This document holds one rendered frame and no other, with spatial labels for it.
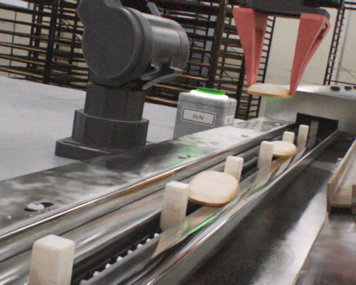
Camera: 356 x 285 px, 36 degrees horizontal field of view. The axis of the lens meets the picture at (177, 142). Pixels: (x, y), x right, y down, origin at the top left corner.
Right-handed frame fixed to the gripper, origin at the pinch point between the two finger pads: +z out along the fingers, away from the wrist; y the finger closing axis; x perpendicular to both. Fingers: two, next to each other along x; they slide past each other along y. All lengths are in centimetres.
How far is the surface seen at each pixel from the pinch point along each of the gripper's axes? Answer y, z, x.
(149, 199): -3.4, 8.7, -19.3
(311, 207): 5.5, 11.8, 2.4
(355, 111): 6.1, 3.5, 45.4
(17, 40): -439, 3, 546
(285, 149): 0.4, 7.8, 12.4
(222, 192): 0.8, 8.0, -15.7
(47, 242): -1.0, 6.8, -35.6
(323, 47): -77, -43, 700
